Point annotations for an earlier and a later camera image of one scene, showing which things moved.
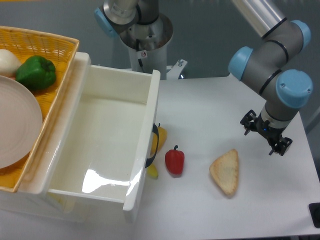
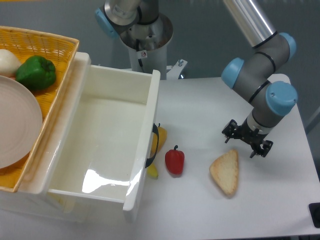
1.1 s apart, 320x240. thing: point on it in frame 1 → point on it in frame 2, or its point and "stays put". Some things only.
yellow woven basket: [63, 50] stays put
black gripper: [271, 134] → [246, 133]
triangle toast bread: [224, 169] stays put
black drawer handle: [156, 132] stays put
